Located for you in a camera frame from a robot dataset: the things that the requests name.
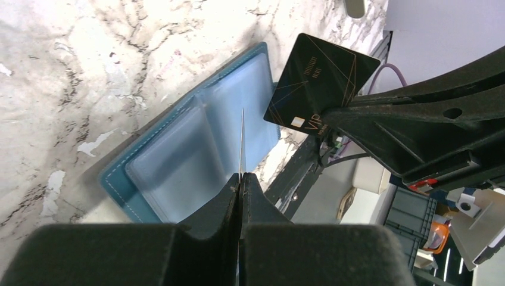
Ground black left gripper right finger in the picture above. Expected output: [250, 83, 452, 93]
[239, 173, 414, 285]

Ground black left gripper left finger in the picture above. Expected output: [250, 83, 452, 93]
[1, 174, 240, 285]

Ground black mounting rail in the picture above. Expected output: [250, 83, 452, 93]
[264, 136, 324, 219]

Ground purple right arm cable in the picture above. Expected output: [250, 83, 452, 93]
[367, 63, 408, 95]

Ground blue card holder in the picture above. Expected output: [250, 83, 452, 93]
[99, 42, 280, 223]

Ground grey storage crate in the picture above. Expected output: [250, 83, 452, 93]
[384, 187, 437, 271]

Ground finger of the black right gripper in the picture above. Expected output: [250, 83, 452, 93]
[323, 48, 504, 189]

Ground small white tape dispenser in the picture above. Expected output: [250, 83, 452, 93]
[344, 0, 364, 9]

